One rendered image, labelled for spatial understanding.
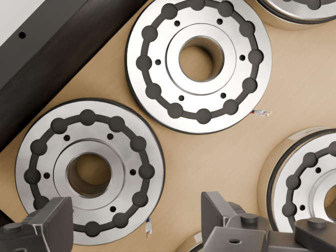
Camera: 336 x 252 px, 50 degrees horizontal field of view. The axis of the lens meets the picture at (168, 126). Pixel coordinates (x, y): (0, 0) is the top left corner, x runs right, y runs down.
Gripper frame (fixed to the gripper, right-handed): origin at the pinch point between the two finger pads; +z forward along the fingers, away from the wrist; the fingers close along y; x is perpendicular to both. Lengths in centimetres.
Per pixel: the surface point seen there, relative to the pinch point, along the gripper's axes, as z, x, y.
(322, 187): 10.6, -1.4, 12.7
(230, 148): 14.3, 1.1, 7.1
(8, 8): 27.2, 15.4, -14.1
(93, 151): 10.5, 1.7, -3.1
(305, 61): 14.3, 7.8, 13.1
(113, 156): 10.5, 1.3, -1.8
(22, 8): 27.2, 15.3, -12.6
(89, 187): 13.0, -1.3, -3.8
